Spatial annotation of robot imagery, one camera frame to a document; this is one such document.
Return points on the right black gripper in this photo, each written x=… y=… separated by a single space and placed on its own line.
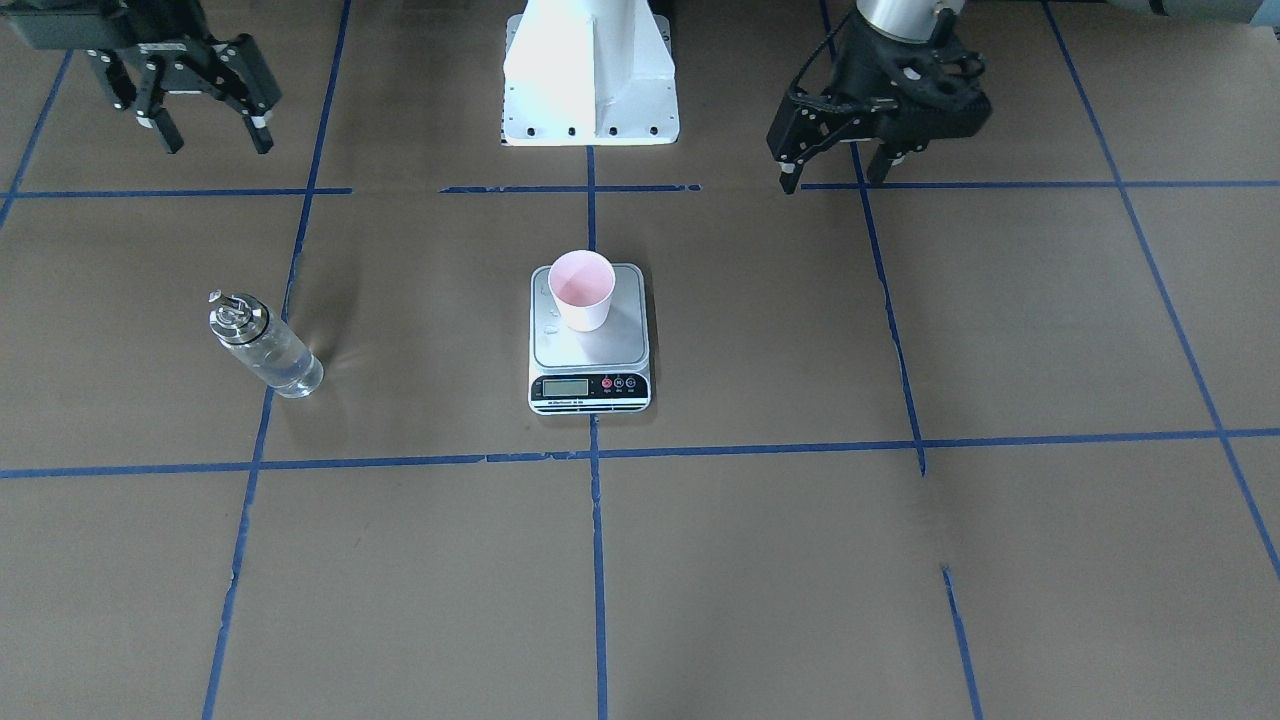
x=172 y=72

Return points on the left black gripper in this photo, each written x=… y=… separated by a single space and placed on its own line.
x=853 y=68

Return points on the clear glass sauce bottle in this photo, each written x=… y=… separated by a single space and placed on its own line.
x=256 y=336

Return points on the pink paper cup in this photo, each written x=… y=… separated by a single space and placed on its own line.
x=582 y=283

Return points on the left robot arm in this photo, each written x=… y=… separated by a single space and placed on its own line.
x=907 y=20

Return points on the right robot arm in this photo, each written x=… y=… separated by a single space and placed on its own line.
x=80 y=25

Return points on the silver kitchen scale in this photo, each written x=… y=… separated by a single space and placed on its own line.
x=597 y=372

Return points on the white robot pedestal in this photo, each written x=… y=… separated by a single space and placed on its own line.
x=589 y=73

